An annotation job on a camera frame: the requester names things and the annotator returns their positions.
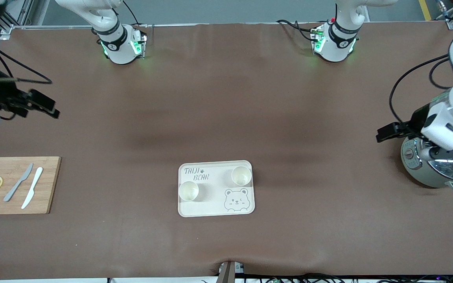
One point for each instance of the white plastic knife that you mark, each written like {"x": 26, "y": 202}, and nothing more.
{"x": 33, "y": 186}

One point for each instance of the bamboo cutting board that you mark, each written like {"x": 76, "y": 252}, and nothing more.
{"x": 14, "y": 204}

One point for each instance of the white IKEA cup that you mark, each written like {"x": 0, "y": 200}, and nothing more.
{"x": 241, "y": 175}
{"x": 188, "y": 191}

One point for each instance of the camera mount post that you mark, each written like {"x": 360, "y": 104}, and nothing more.
{"x": 228, "y": 275}

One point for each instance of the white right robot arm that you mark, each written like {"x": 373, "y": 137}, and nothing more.
{"x": 118, "y": 43}

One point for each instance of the grey plastic knife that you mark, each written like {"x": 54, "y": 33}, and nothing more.
{"x": 19, "y": 181}

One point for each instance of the cream bear print tray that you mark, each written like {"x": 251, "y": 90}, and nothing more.
{"x": 216, "y": 196}

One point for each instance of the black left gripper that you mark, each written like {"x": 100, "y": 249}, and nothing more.
{"x": 415, "y": 121}

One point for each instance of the brown table cloth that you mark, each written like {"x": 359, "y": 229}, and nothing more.
{"x": 226, "y": 118}

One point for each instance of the grey green electric pot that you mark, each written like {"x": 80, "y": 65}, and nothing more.
{"x": 427, "y": 177}

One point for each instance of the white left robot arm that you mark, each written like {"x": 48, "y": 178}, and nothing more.
{"x": 340, "y": 43}

